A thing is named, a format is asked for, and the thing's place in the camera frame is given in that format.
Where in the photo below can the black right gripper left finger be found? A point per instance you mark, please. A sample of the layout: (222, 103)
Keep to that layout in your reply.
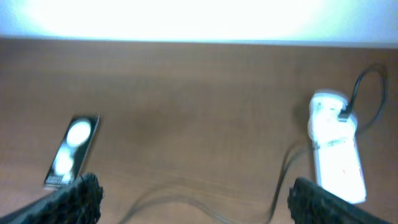
(78, 202)

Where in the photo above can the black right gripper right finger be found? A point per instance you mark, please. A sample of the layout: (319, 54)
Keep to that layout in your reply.
(310, 204)

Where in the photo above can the black smartphone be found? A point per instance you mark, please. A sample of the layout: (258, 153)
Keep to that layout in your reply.
(72, 151)

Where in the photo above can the white usb charger adapter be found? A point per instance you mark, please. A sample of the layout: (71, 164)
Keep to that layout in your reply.
(325, 125)

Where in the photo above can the white power strip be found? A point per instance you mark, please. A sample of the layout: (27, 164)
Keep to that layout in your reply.
(337, 164)

